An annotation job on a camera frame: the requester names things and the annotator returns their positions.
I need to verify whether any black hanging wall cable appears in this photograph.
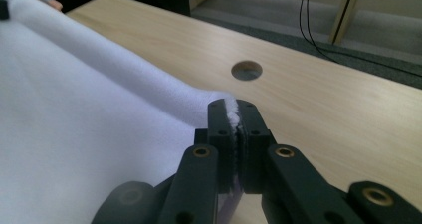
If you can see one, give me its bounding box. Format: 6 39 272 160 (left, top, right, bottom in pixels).
298 0 422 80
304 0 422 73

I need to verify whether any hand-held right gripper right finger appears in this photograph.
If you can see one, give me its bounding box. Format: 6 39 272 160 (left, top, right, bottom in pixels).
236 99 278 195

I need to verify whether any beige vertical wooden post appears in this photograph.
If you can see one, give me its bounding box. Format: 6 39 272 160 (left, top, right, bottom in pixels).
327 0 364 47

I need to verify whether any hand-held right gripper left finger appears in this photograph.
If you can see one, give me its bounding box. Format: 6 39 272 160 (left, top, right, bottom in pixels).
193 98 241 195

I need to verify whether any pale lilac printed cloth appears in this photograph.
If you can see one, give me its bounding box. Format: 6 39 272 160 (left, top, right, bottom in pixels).
0 0 246 224

